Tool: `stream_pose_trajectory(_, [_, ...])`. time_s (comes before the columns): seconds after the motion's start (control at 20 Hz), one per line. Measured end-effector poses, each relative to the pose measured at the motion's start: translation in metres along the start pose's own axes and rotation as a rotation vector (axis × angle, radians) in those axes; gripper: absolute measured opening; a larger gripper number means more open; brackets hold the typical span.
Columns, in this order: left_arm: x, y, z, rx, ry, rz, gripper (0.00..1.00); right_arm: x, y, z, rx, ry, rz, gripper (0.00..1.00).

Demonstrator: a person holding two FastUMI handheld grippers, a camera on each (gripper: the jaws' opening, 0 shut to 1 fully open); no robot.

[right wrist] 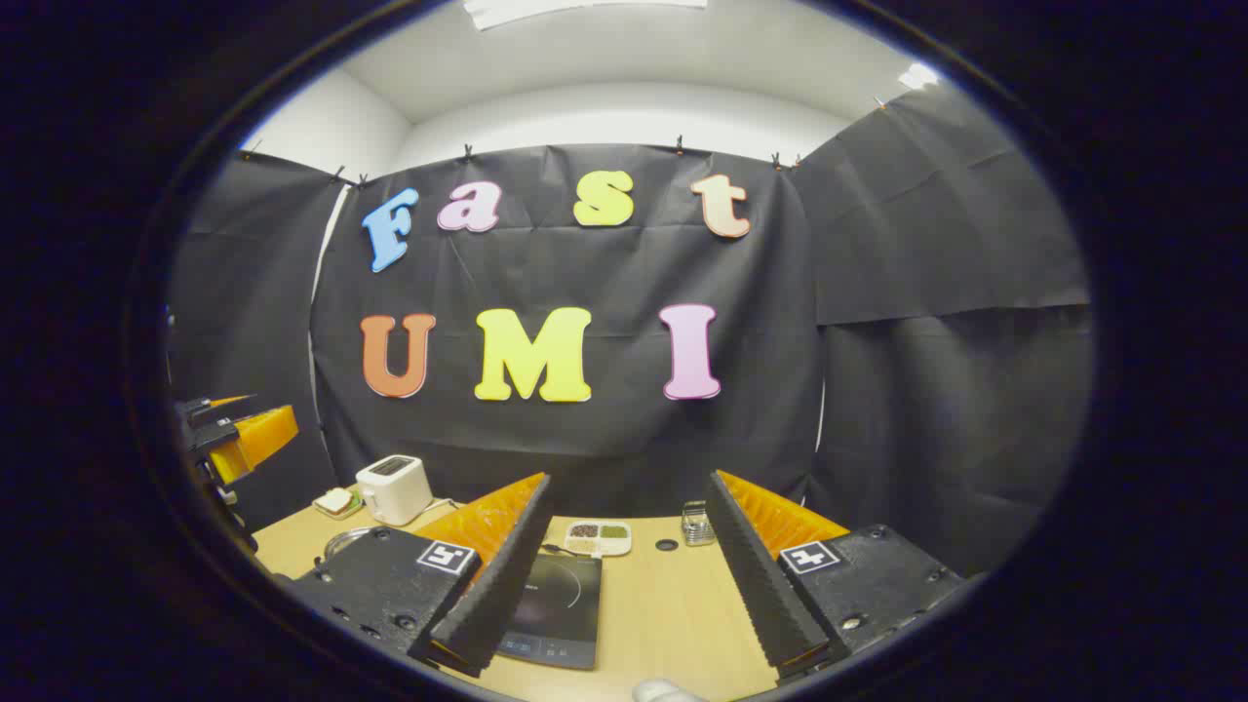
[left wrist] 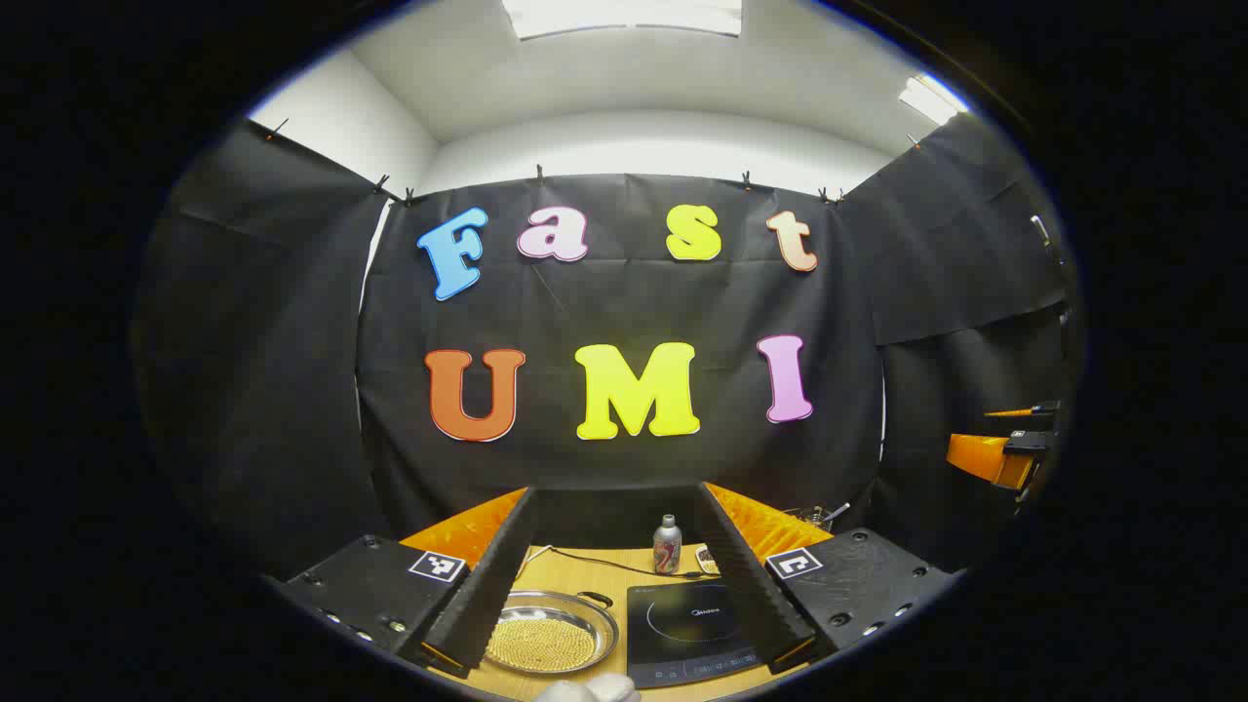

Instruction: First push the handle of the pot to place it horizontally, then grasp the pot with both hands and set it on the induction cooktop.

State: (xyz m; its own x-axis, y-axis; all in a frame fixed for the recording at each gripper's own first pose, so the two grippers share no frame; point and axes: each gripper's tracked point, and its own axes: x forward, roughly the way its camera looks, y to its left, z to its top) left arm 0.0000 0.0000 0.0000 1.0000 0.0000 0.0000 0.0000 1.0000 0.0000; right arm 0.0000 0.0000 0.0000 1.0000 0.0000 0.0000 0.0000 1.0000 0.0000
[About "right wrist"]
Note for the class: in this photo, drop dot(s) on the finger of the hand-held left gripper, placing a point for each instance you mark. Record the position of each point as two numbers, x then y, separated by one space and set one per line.
229 401
258 434

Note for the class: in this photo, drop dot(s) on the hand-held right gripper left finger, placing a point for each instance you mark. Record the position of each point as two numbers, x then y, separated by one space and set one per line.
507 575

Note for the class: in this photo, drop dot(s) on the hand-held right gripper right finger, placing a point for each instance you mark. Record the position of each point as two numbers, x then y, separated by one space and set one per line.
756 575

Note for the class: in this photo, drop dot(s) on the black induction cooktop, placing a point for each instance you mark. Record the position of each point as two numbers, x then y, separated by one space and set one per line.
561 604

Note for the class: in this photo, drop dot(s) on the stainless steel pot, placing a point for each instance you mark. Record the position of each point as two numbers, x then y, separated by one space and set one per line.
346 541

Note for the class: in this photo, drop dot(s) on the dark red beans pile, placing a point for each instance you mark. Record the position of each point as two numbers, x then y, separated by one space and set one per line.
583 531

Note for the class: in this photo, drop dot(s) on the white divided bean tray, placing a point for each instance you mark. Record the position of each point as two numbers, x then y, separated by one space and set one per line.
598 546

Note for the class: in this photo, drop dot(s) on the sandwich with lettuce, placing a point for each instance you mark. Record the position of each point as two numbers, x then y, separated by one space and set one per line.
335 500

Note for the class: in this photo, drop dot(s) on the pale green sandwich plate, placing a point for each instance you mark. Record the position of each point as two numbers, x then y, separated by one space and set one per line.
336 509

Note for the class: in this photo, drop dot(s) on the white toaster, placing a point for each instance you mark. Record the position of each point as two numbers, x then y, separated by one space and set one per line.
393 487

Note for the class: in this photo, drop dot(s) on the black backdrop cloth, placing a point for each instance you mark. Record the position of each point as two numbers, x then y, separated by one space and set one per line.
877 292

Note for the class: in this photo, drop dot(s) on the white ceiling light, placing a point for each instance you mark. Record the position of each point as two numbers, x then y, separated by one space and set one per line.
585 10
918 76

